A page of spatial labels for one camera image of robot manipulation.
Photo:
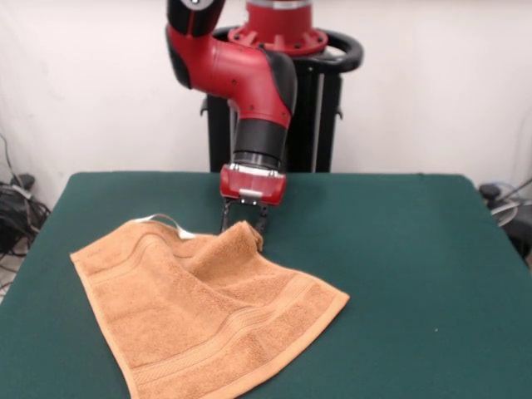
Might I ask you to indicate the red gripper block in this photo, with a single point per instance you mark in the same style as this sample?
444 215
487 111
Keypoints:
253 185

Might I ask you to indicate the orange terry towel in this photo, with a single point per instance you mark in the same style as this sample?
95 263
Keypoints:
199 307

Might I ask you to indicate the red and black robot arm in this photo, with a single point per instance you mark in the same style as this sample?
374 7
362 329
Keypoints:
241 75

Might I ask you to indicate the dark green table cloth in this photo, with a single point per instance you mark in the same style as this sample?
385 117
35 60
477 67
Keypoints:
415 291

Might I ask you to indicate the small black adapter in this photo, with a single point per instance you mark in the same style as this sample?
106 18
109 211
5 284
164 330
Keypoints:
28 180

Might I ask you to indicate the black plug block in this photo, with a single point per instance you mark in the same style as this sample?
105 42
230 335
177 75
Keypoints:
490 191

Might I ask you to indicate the silver round disc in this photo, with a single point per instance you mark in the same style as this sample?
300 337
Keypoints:
505 212

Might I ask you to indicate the black chair base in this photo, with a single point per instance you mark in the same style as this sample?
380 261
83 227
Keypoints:
521 241

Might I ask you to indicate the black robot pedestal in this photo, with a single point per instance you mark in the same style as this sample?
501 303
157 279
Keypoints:
324 124

